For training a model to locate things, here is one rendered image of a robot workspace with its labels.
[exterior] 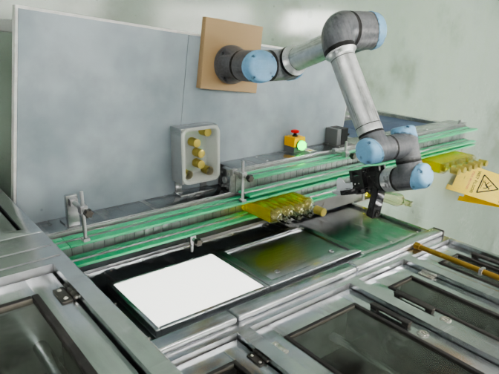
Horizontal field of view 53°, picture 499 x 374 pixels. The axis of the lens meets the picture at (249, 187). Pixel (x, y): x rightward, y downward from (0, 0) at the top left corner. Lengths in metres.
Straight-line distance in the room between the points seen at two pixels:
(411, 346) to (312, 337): 0.29
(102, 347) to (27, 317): 0.19
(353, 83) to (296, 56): 0.42
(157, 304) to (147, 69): 0.84
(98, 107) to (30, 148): 0.27
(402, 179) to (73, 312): 1.00
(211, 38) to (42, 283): 1.22
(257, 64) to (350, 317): 0.93
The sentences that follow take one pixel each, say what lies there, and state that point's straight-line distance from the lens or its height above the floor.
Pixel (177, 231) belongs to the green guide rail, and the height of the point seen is 0.91.
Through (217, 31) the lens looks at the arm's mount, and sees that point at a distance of 2.03.
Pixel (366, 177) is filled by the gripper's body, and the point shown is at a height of 1.46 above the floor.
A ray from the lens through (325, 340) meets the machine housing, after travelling 1.57.
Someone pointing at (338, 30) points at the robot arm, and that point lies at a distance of 1.56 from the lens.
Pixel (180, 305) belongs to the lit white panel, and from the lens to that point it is 1.63.
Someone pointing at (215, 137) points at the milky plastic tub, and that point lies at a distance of 2.01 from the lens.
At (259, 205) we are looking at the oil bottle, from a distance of 2.01.
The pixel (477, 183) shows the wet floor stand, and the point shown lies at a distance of 5.21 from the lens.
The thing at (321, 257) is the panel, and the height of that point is 1.26.
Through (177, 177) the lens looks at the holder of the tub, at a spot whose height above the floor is 0.79.
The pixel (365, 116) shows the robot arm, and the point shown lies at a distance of 1.48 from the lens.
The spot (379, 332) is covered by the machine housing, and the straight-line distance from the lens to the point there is 1.64.
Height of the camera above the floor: 2.45
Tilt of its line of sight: 48 degrees down
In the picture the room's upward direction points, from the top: 112 degrees clockwise
